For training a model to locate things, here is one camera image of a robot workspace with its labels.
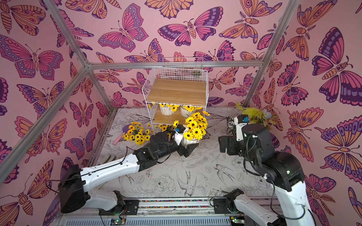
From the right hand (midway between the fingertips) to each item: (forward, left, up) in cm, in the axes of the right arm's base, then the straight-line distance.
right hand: (230, 137), depth 59 cm
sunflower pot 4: (+22, +33, -24) cm, 46 cm away
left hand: (+5, +15, -9) cm, 18 cm away
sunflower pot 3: (+21, +19, -6) cm, 29 cm away
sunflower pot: (+17, +50, -23) cm, 58 cm away
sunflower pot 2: (+23, +30, -7) cm, 38 cm away
